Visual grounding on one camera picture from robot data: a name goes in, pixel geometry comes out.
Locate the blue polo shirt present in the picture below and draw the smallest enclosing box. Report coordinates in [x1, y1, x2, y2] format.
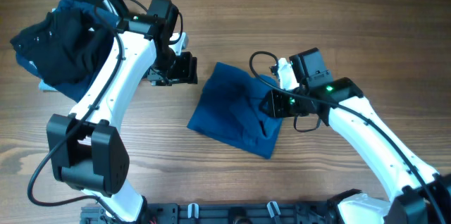
[187, 62, 283, 159]

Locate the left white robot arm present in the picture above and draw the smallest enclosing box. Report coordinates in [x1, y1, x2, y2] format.
[42, 0, 197, 223]

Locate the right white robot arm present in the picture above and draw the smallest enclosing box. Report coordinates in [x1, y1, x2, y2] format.
[259, 48, 450, 223]

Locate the pile of dark clothes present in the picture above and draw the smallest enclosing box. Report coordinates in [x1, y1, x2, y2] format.
[10, 0, 129, 102]

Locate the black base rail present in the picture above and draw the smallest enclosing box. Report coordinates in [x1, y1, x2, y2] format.
[80, 201, 353, 224]

